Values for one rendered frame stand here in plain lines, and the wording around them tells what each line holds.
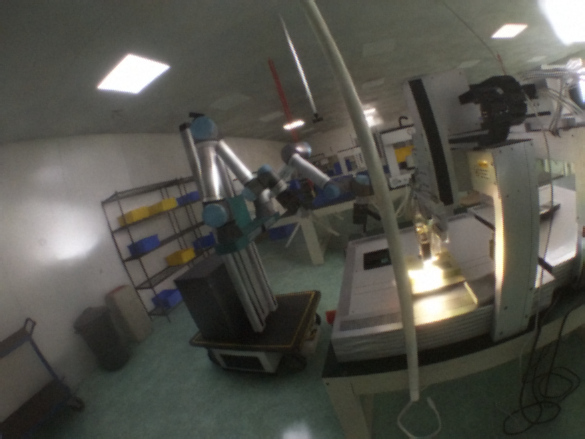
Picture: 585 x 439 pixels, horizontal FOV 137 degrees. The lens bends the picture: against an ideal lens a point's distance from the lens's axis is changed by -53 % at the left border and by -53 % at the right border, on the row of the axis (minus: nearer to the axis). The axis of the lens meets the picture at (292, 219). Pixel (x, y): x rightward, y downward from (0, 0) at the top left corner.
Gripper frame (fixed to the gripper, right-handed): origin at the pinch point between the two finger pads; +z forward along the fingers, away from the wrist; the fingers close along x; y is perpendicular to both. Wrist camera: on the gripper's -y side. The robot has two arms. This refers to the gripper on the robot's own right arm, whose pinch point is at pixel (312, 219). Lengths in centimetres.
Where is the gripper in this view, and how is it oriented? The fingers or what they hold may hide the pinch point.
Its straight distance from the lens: 122.3
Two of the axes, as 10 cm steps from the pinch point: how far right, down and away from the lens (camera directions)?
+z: 6.7, 7.2, 1.9
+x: 2.1, 0.6, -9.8
